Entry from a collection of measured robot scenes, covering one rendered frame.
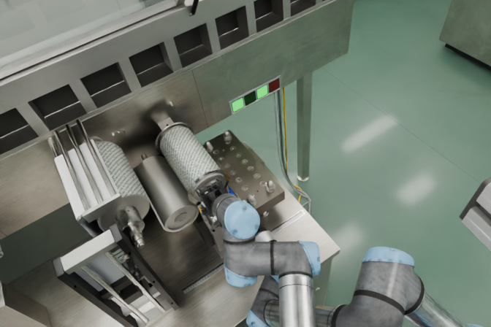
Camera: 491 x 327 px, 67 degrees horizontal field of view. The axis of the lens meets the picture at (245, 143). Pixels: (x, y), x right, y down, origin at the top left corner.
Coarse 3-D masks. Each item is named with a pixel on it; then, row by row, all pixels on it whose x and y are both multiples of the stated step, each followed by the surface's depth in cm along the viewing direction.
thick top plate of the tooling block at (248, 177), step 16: (224, 144) 157; (240, 144) 156; (224, 160) 151; (240, 160) 150; (256, 160) 149; (240, 176) 145; (256, 176) 145; (240, 192) 140; (256, 192) 139; (272, 192) 139; (256, 208) 135
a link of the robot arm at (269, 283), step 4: (264, 276) 119; (268, 276) 117; (264, 280) 117; (268, 280) 116; (272, 280) 116; (264, 284) 116; (268, 284) 115; (272, 284) 115; (276, 284) 115; (264, 288) 115; (268, 288) 114; (272, 288) 114; (276, 288) 114; (276, 292) 114
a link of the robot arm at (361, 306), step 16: (256, 304) 112; (272, 304) 107; (352, 304) 85; (368, 304) 82; (384, 304) 81; (256, 320) 109; (272, 320) 105; (320, 320) 91; (336, 320) 86; (352, 320) 83; (368, 320) 81; (384, 320) 80; (400, 320) 82
